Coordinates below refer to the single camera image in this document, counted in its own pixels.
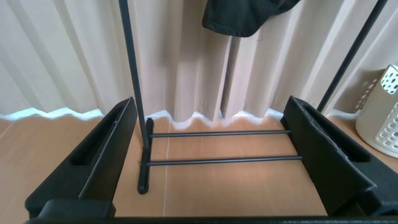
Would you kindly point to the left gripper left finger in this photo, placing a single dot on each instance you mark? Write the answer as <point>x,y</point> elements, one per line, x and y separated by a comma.
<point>99,183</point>

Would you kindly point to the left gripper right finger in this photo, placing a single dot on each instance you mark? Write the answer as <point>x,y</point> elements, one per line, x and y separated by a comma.
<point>342,183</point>

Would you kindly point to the black garment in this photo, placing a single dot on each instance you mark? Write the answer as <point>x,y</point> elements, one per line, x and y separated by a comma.
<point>242,18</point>

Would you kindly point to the white laundry basket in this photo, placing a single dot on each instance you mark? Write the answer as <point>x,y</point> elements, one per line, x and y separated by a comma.
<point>379,121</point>

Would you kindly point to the black clothes rack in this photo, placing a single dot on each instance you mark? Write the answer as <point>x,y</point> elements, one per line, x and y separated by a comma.
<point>132,62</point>

